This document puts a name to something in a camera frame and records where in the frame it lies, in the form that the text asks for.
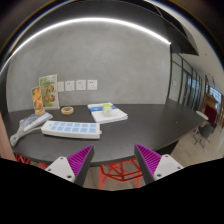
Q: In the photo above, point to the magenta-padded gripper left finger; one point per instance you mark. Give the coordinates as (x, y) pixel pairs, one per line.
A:
(63, 166)

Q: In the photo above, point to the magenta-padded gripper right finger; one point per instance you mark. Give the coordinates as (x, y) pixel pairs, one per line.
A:
(163, 165)

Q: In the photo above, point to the green and white charger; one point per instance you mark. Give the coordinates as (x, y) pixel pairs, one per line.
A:
(106, 110)

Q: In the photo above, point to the white power strip blue sockets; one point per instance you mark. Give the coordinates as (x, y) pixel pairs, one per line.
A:
(71, 130)

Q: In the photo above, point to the dark chair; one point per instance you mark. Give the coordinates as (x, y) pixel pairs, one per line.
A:
(205, 131)

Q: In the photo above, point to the beige tape roll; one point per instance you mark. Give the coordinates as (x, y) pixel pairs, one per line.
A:
(63, 111)

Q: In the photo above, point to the white booklet with blue band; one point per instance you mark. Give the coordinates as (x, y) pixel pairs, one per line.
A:
(116, 116)

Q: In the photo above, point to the red and wood cabinet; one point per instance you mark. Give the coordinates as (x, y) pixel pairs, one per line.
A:
(210, 115)

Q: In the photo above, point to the orange menu sign wooden base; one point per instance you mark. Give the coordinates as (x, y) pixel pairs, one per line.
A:
(37, 98)

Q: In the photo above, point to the green menu sign stand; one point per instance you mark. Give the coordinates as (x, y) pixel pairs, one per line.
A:
(50, 91)

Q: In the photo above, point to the black-framed glass partition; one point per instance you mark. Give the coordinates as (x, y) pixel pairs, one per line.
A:
(183, 81)

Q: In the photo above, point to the curved ceiling light strip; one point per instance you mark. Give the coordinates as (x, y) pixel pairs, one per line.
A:
(90, 20)

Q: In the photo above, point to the white wall switch plate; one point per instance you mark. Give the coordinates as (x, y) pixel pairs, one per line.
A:
(60, 86)

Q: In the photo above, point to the white wall socket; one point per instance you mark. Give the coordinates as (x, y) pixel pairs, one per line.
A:
(69, 85)
(81, 85)
(92, 84)

